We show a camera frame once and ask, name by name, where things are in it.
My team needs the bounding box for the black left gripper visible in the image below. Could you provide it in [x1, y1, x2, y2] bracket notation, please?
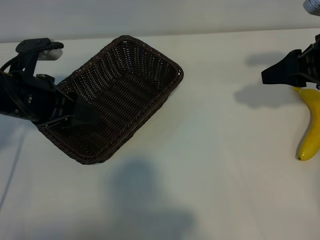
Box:
[14, 71, 101, 129]

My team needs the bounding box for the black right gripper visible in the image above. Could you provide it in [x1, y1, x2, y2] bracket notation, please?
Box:
[261, 33, 320, 90]

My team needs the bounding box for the dark brown wicker basket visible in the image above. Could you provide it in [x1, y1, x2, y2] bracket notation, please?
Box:
[37, 34, 185, 165]

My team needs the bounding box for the yellow banana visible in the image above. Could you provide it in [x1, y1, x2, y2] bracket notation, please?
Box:
[292, 86, 320, 162]

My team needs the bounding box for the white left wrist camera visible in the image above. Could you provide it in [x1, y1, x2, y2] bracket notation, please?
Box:
[37, 48, 63, 61]

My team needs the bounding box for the black braided cable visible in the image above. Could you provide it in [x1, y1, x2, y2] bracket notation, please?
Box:
[0, 41, 65, 72]

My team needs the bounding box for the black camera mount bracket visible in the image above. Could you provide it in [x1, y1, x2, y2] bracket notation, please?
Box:
[15, 37, 52, 76]

